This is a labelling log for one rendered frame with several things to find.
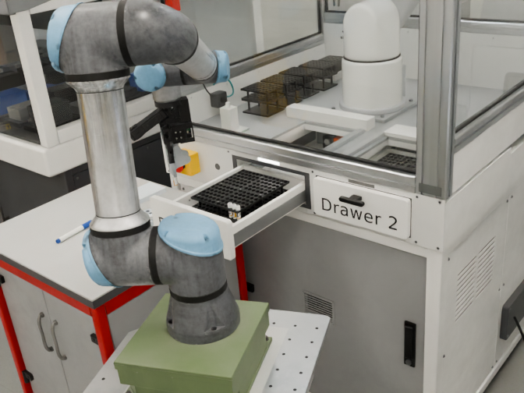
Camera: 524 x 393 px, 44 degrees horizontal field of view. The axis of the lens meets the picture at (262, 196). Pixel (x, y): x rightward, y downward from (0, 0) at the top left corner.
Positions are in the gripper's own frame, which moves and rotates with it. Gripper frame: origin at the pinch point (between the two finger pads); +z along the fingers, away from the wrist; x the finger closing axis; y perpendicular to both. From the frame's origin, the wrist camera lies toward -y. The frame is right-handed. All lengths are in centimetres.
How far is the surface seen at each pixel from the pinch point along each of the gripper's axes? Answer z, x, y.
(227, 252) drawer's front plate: 14.8, -23.7, 8.8
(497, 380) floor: 100, -4, 101
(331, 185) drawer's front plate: 7.2, -13.1, 40.6
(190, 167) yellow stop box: 10.3, 28.2, 7.9
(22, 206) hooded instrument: 39, 96, -57
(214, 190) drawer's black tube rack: 8.3, 1.2, 11.1
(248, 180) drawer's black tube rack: 8.3, 3.9, 21.4
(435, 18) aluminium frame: -37, -36, 59
